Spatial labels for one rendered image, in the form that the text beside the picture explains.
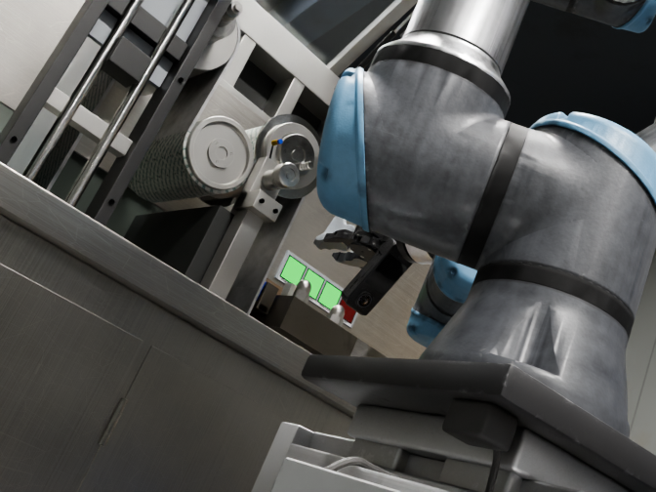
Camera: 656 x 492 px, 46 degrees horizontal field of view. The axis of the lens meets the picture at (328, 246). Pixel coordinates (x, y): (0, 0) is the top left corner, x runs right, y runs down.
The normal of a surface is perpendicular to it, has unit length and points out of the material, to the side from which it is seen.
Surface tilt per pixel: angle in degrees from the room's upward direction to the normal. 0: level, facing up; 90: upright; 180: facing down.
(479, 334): 73
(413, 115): 99
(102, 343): 90
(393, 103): 90
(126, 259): 90
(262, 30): 90
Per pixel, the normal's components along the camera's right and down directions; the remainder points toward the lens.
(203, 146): 0.61, -0.02
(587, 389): 0.44, -0.44
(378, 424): -0.78, -0.50
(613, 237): 0.25, -0.23
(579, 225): -0.14, -0.40
